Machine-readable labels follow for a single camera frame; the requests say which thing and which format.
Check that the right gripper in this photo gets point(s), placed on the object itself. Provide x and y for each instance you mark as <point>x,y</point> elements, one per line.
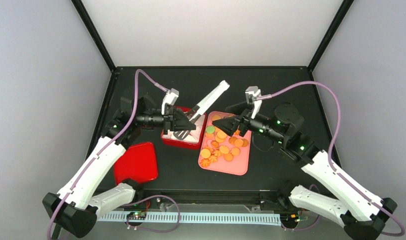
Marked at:
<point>243,119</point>

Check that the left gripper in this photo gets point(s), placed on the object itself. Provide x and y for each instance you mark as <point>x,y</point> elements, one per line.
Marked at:
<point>170,119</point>

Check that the orange round sandwich cookie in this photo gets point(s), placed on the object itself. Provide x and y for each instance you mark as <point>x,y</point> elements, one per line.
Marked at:
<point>216,117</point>

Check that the green sandwich cookie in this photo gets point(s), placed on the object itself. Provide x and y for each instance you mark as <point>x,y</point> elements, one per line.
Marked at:
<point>210,129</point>

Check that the red cookie tin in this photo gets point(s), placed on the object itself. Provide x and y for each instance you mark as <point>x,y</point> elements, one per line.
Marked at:
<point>186,146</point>

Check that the pink tray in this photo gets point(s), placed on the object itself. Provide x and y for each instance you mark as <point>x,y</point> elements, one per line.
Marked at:
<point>221,143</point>

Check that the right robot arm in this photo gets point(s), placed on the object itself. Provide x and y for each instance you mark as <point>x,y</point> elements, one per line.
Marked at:
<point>354,208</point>

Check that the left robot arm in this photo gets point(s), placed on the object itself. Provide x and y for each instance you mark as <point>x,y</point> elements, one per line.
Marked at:
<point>74,207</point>

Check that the white paper cookie liners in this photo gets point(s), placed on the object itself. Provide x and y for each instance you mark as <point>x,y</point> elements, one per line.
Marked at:
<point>193,138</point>

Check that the orange swirl cookie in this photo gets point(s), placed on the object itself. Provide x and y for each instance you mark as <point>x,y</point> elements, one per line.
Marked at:
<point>204,163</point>
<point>213,158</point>

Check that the red tin lid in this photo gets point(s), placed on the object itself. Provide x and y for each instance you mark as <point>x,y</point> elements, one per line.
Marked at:
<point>138,163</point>

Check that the left circuit board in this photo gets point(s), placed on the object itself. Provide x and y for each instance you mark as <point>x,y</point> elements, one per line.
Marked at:
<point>136,216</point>

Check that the circuit board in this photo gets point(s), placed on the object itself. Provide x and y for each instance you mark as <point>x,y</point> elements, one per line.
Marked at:
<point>136,216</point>
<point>294,218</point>

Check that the right circuit board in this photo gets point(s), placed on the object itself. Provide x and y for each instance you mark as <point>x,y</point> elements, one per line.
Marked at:
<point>294,218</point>

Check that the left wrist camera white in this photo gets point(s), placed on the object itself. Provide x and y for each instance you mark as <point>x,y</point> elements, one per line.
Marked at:
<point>169,99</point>

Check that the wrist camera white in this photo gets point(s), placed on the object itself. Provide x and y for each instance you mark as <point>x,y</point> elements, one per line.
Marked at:
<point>252,93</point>
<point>169,99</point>

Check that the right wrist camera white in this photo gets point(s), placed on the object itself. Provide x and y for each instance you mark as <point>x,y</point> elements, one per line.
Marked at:
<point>252,93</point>

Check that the white slotted cable duct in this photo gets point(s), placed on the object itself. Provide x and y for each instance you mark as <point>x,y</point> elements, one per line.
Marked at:
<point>269,219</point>

